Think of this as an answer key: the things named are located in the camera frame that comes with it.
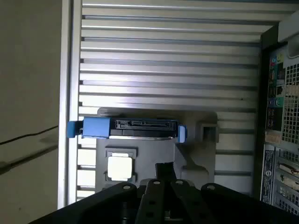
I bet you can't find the black open PC case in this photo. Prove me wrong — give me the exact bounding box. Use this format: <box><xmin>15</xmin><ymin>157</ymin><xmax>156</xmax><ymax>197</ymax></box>
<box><xmin>258</xmin><ymin>22</ymin><xmax>299</xmax><ymax>217</ymax></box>

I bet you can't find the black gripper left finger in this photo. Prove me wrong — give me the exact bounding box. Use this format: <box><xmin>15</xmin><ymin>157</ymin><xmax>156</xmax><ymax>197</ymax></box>
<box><xmin>30</xmin><ymin>163</ymin><xmax>166</xmax><ymax>224</ymax></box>

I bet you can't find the grey plastic parts rack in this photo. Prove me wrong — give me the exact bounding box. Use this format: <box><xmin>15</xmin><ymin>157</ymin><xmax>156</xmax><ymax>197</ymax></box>
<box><xmin>94</xmin><ymin>106</ymin><xmax>219</xmax><ymax>201</ymax></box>

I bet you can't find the hard disk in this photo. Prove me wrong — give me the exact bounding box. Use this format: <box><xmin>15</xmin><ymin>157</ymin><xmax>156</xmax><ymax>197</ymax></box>
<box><xmin>66</xmin><ymin>116</ymin><xmax>188</xmax><ymax>143</ymax></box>

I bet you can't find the silver CPU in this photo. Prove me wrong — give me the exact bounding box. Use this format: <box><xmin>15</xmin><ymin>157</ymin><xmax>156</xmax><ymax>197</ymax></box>
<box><xmin>107</xmin><ymin>155</ymin><xmax>134</xmax><ymax>182</ymax></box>

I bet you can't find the thin black floor cable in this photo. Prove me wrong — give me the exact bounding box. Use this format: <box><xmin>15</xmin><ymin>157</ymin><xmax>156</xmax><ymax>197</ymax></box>
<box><xmin>0</xmin><ymin>125</ymin><xmax>59</xmax><ymax>145</ymax></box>

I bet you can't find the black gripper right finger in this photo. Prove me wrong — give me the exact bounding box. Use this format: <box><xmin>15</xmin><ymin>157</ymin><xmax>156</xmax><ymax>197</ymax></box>
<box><xmin>164</xmin><ymin>163</ymin><xmax>299</xmax><ymax>224</ymax></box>

